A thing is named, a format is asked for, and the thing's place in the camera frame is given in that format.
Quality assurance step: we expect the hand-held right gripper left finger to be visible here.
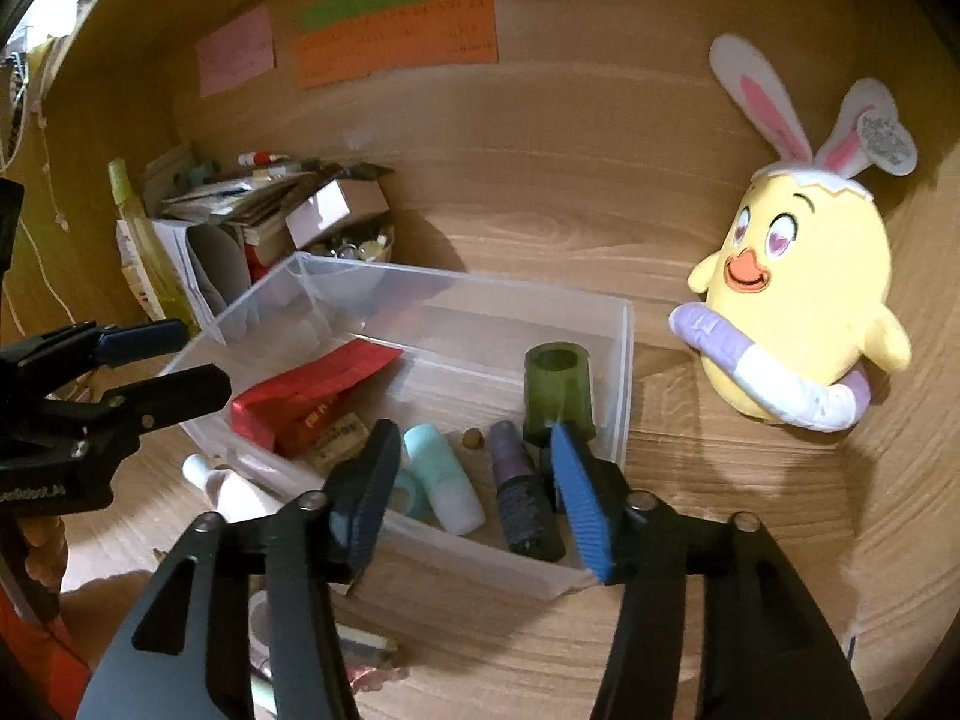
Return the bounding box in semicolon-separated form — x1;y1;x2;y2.
75;418;402;720

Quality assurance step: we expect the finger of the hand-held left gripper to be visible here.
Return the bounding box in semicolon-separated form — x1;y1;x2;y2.
0;319;190;392
41;364;232;460

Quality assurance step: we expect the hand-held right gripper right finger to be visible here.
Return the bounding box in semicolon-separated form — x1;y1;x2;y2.
547;420;871;720

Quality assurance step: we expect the blue tape roll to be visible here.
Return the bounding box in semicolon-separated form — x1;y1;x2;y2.
386;465;434;520

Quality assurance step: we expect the purple glitter bottle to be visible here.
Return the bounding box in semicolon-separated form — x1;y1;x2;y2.
491;420;567;562

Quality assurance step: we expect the mint green tube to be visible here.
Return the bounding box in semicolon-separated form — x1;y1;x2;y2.
403;424;486;536

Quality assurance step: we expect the olive green cylinder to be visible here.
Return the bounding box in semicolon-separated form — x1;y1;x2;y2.
523;343;599;445

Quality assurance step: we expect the long red box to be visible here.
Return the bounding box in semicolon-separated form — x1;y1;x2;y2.
230;339;404;458

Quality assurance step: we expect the pink cream tube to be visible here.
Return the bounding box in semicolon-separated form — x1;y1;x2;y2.
182;452;293;526

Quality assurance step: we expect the clear plastic storage box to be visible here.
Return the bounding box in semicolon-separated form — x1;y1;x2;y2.
161;251;635;601

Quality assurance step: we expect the person's left hand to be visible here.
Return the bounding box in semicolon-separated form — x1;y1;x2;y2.
19;514;72;620

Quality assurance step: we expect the yellow-green spray bottle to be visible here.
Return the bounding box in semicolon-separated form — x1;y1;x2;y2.
107;157;202;338

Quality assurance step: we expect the folded white paper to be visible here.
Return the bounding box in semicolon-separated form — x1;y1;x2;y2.
116;217;252;338

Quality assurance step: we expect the small red box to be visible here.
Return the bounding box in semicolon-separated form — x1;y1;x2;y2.
246;244;282;286

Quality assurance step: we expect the stack of booklets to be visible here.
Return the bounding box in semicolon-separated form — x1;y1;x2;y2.
142;142;331;245

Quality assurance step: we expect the small cardboard box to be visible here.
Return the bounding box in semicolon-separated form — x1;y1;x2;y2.
283;161;395;250

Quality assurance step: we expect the bowl of beads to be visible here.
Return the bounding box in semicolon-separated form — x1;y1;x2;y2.
307;225;395;263

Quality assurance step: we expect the pink paper note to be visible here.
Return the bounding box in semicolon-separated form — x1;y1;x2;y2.
195;5;277;98

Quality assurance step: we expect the yellow chick plush toy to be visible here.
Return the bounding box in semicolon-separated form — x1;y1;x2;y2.
670;34;920;432

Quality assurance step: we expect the orange paper note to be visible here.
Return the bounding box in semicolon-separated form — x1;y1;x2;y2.
292;0;500;89

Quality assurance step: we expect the green paper note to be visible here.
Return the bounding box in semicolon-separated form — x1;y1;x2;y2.
300;0;438;27

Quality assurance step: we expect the white cable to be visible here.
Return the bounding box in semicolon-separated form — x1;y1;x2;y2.
0;217;76;335

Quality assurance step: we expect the thin white cord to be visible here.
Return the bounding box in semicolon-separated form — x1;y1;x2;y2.
4;37;72;233

